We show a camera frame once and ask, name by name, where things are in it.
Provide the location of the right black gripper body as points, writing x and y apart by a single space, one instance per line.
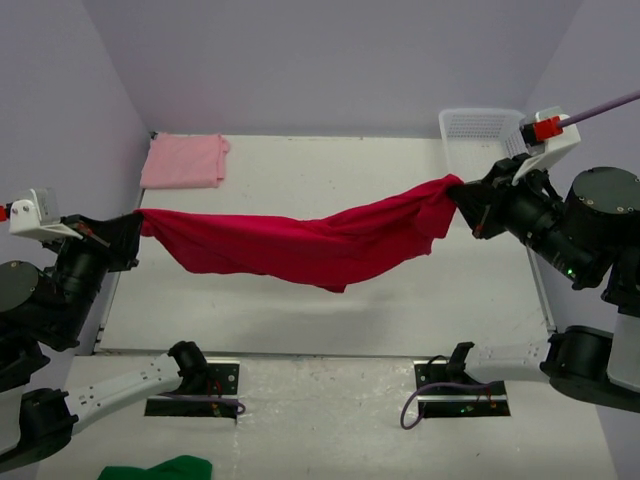
523 210

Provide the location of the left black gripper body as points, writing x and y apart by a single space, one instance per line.
82 266

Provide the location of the red t shirt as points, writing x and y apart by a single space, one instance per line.
331 253

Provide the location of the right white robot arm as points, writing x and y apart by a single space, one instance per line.
591 237

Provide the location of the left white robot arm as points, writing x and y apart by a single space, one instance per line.
49 308

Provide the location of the white plastic basket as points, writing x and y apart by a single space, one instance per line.
475 138

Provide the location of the folded pink t shirt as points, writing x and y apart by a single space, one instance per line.
185 162

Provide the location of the green t shirt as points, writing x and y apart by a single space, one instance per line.
184 467

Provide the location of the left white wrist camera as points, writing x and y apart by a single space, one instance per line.
34 214

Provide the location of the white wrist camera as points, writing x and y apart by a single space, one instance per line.
34 214
546 141

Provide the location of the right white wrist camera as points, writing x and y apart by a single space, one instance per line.
546 141

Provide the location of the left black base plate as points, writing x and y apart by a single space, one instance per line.
212 396

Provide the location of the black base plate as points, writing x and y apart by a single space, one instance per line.
212 396
450 402

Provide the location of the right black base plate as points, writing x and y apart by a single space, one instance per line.
450 402

